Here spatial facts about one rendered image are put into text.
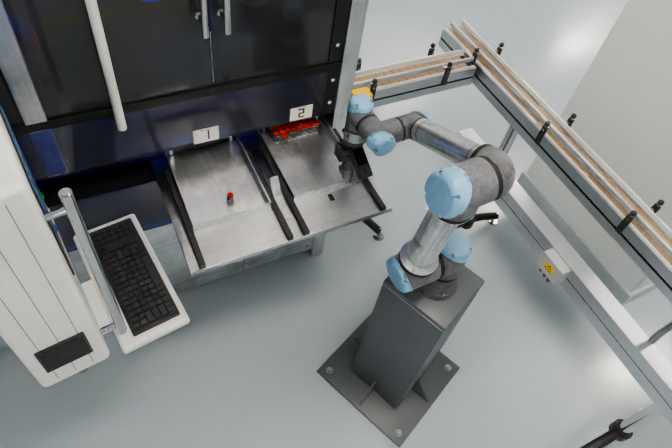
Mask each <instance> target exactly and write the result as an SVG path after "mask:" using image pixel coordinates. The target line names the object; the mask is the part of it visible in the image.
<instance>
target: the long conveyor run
mask: <svg viewBox="0 0 672 448"><path fill-rule="evenodd" d="M450 26H451V27H452V28H444V29H443V31H442V35H441V38H440V41H439V44H438V45H439V46H440V48H441V49H442V50H443V51H444V52H448V51H453V50H458V49H463V48H465V49H466V50H465V53H463V54H464V56H465V57H466V58H469V57H474V60H473V61H472V62H470V63H471V64H472V65H474V66H476V68H477V69H476V72H475V74H474V77H473V79H472V83H473V84H474V85H475V86H476V87H477V89H478V90H479V91H480V92H481V93H482V94H483V95H484V96H485V97H486V99H487V100H488V101H489V102H490V103H491V104H492V105H493V106H494V107H495V109H496V110H497V111H498V112H499V113H500V114H501V115H502V116H503V117H504V118H505V120H506V121H507V122H508V123H509V124H510V125H511V126H512V127H513V128H514V130H515V131H516V132H517V133H518V134H519V135H520V136H521V137H522V138H523V140H524V141H525V142H526V143H527V144H528V145H529V146H530V147H531V148H532V150H533V151H534V152H535V153H536V154H537V155H538V156H539V157H540V158H541V160H542V161H543V162H544V163H545V164H546V165H547V166H548V167H549V168H550V169H551V171H552V172H553V173H554V174H555V175H556V176H557V177H558V178H559V179H560V181H561V182H562V183H563V184H564V185H565V186H566V187H567V188H568V189H569V191H570V192H571V193H572V194H573V195H574V196H575V197H576V198H577V199H578V201H579V202H580V203H581V204H582V205H583V206H584V207H585V208H586V209H587V210H588V212H589V213H590V214H591V215H592V216H593V217H594V218H595V219H596V220H597V222H598V223H599V224H600V225H601V226H602V227H603V228H604V229H605V230H606V232H607V233H608V234H609V235H610V236H611V237H612V238H613V239H614V240H615V242H616V243H617V244H618V245H619V246H620V247H621V248H622V249H623V250H624V251H625V253H626V254H627V255H628V256H629V257H630V258H631V259H632V260H633V261H634V263H635V264H636V265H637V266H638V267H639V268H640V269H641V270H642V271H643V273H644V274H645V275H646V276H647V277H648V278H649V279H650V280H651V281H652V283H653V284H654V285H655V286H656V287H657V288H658V289H659V290H660V291H661V292H662V294H663V295H664V296H665V297H666V298H667V299H668V300H669V301H670V302H671V304H672V230H671V229H670V228H669V227H668V226H667V225H666V224H665V223H664V222H663V221H662V220H661V219H660V218H659V217H658V216H657V215H656V213H657V212H658V211H659V210H660V209H661V207H660V206H663V205H664V203H665V202H664V201H663V200H661V199H660V200H658V201H657V203H655V204H654V205H653V206H652V207H651V208H649V207H648V206H647V205H646V204H645V203H644V202H643V201H642V200H641V199H640V198H639V197H638V196H637V195H636V194H635V193H634V191H633V190H632V189H631V188H630V187H629V186H628V185H627V184H626V183H625V182H624V181H623V180H622V179H621V178H620V177H619V176H618V175H617V174H616V173H615V172H614V171H613V170H612V169H611V168H610V167H609V166H608V165H607V164H606V163H605V162H604V161H603V160H602V159H601V158H600V157H599V156H598V155H597V154H596V153H595V152H594V151H593V150H592V149H591V148H590V147H589V146H588V145H587V144H586V143H585V142H584V141H583V140H582V139H581V138H580V137H579V136H578V135H577V134H576V133H575V132H574V131H573V130H572V129H571V128H570V127H571V126H572V124H573V122H574V120H573V119H575V118H576V117H577V115H576V114H575V113H572V114H571V117H569V118H568V120H567V122H564V120H563V119H562V118H561V117H560V116H559V115H558V114H557V113H556V112H555V111H554V110H553V109H552V108H551V107H550V106H549V105H548V104H547V103H546V102H545V101H544V100H543V99H542V98H541V97H540V96H539V95H538V94H537V93H536V92H535V91H534V90H533V89H532V88H531V87H530V86H529V85H528V84H527V83H526V82H525V81H524V80H523V79H522V78H521V77H520V76H519V75H518V74H517V73H516V72H515V71H514V70H513V69H512V68H511V67H510V66H509V65H508V64H507V63H506V62H505V61H504V60H503V59H502V58H501V57H500V55H501V52H502V50H503V49H502V47H504V43H503V42H500V44H499V46H498V48H497V50H495V51H494V49H493V48H492V47H491V46H490V45H489V44H488V43H487V42H486V41H485V40H484V39H483V38H482V37H481V36H480V35H479V34H478V33H477V32H476V31H475V30H474V29H473V28H472V27H471V26H470V25H469V24H468V23H467V22H466V21H465V20H463V21H462V26H459V27H458V26H457V25H456V24H455V23H454V22H451V25H450Z"/></svg>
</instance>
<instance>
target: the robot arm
mask: <svg viewBox="0 0 672 448"><path fill-rule="evenodd" d="M373 109H374V101H373V99H372V98H371V97H370V96H368V95H365V94H356V95H354V96H352V97H351V98H350V101H349V105H348V107H347V116H346V121H345V128H343V129H342V132H343V135H344V136H343V139H342V140H340V142H336V144H335V150H334V154H335V156H336V157H337V159H338V161H339V162H342V164H341V165H339V172H340V174H341V177H342V179H343V181H344V182H345V183H346V184H350V183H351V182H352V181H353V180H354V179H355V178H356V177H358V179H359V180H362V179H365V178H368V177H370V176H372V175H373V173H372V170H371V167H370V165H369V162H368V159H367V156H366V154H365V151H364V148H363V145H364V143H366V146H367V147H368V148H369V149H370V150H371V151H372V152H373V153H374V154H375V155H376V156H384V155H386V154H387V153H388V152H391V151H392V150H393V149H394V147H395V144H396V143H398V142H401V141H404V140H407V139H411V140H413V141H415V142H417V143H419V144H420V145H422V146H424V147H426V148H428V149H430V150H431V151H433V152H435V153H437V154H439V155H441V156H442V157H444V158H446V159H448V160H450V161H452V162H453V163H455V164H453V165H448V166H444V167H442V168H440V169H438V170H437V171H434V172H433V173H432V174H430V176H429V177H428V178H427V180H426V183H425V187H424V191H425V192H426V194H425V200H426V203H427V206H428V207H429V209H428V211H427V213H426V215H425V217H424V218H423V220H422V222H421V224H420V226H419V228H418V229H417V231H416V233H415V235H414V237H413V239H412V240H410V241H408V242H406V243H405V244H404V245H403V246H402V248H401V250H400V252H399V253H398V254H396V255H392V256H391V257H389V258H388V259H387V260H386V268H387V271H388V274H389V277H390V279H391V281H392V283H393V284H394V286H395V287H396V288H397V289H398V290H399V291H400V292H402V293H407V292H410V291H413V290H414V289H418V291H419V292H420V293H421V294H423V295H424V296H425V297H427V298H429V299H432V300H438V301H441V300H446V299H449V298H451V297H452V296H453V295H454V294H455V292H456V291H457V289H458V287H459V274H460V273H461V271H462V269H463V267H464V266H465V264H466V262H467V261H468V260H469V258H470V255H471V251H472V247H471V244H470V242H469V240H468V239H467V237H466V236H465V235H463V234H462V233H461V232H459V231H456V228H457V227H458V225H461V224H464V223H466V222H467V221H468V220H469V219H470V218H471V217H472V215H473V214H474V212H475V211H476V209H477V208H479V207H480V206H483V205H485V204H488V203H491V202H493V201H496V200H498V199H501V198H502V197H504V196H505V195H506V194H507V193H508V192H509V191H510V190H511V188H512V187H513V184H514V182H515V175H516V174H515V167H514V164H513V162H512V160H511V159H510V157H509V156H508V155H507V154H506V153H505V152H504V151H502V150H501V149H499V148H497V147H495V146H493V145H491V144H488V143H484V144H479V143H477V142H475V141H473V140H471V139H469V138H467V137H464V136H462V135H460V134H458V133H456V132H454V131H452V130H450V129H447V128H445V127H443V126H441V125H439V124H437V123H435V122H433V121H432V118H431V116H430V115H429V114H428V112H427V111H425V110H419V111H412V112H410V113H408V114H404V115H401V116H397V117H394V118H390V119H387V120H383V121H380V120H379V118H378V117H377V116H376V115H375V113H374V112H373ZM341 142H343V143H341ZM349 176H350V177H349Z"/></svg>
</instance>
